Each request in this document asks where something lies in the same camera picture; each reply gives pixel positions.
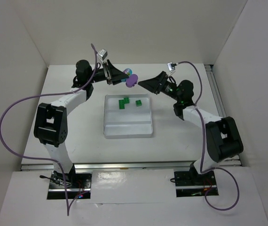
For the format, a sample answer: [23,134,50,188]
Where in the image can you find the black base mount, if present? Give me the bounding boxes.
[47,173,92,200]
[170,169,219,197]

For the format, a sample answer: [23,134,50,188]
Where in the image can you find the long green lego brick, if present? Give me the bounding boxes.
[118,97,130,110]

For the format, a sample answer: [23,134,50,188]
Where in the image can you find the aluminium rail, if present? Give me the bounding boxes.
[21,158,242,171]
[204,65,240,156]

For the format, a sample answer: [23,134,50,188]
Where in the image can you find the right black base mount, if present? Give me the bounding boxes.
[170,169,219,197]

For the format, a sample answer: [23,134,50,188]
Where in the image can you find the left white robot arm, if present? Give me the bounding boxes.
[34,60,129,183]

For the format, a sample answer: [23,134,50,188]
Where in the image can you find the teal printed lego piece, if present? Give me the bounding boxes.
[123,68,133,76]

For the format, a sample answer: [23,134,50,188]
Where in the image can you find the purple round lego piece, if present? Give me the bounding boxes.
[126,74,138,88]

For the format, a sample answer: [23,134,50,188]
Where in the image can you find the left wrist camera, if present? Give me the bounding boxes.
[97,49,108,61]

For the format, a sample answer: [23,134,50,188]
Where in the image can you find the white three-compartment tray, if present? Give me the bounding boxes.
[103,94,153,139]

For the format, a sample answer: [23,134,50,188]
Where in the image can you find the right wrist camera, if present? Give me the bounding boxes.
[167,62,177,72]

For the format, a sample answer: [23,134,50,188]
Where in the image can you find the right aluminium rail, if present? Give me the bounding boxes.
[204,65,240,156]

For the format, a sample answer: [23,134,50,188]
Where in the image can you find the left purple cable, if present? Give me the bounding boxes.
[0,43,102,216]

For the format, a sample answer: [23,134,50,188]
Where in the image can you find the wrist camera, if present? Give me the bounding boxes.
[167,62,177,72]
[97,49,108,61]

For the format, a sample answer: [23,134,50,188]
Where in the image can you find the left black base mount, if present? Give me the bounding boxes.
[47,173,92,200]

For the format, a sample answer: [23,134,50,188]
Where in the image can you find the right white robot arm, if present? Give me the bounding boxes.
[138,72,244,175]

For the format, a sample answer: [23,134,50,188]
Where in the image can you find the front aluminium rail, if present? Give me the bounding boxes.
[21,158,242,171]

